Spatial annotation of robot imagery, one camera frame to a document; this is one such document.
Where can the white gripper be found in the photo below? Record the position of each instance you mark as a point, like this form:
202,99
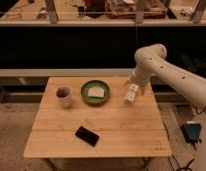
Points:
140,78

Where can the small clear bottle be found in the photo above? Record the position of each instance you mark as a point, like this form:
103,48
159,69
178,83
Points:
131,94

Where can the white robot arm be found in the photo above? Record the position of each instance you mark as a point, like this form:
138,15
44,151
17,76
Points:
151,60

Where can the white sponge in bowl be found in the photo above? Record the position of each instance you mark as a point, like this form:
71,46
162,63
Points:
97,92

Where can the green ceramic bowl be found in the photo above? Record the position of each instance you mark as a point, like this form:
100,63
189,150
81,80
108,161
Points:
93,100

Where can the white ceramic cup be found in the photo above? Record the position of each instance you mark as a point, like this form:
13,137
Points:
63,94

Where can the blue foot pedal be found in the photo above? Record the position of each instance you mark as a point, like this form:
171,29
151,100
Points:
191,132

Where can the wooden folding table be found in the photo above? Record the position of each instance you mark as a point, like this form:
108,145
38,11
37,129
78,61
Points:
134,130

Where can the black smartphone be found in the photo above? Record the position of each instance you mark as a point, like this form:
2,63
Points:
87,136

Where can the cluttered background workbench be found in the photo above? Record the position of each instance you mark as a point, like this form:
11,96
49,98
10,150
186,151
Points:
103,12

